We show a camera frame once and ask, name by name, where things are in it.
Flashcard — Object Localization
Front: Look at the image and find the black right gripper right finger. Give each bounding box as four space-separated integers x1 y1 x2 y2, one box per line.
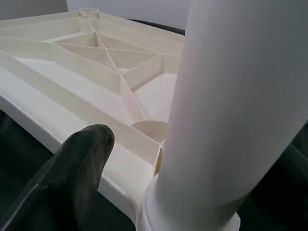
237 143 308 231

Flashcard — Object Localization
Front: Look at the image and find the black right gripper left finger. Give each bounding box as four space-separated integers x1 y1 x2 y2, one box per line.
0 124 116 231

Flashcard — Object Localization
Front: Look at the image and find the white plastic children table top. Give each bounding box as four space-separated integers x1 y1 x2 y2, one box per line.
0 8 241 231

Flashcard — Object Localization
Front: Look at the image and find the white plastic table leg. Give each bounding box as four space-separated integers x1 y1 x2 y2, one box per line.
141 0 308 231

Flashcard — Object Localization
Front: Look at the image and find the black table cloth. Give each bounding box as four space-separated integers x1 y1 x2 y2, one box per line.
0 19 308 231

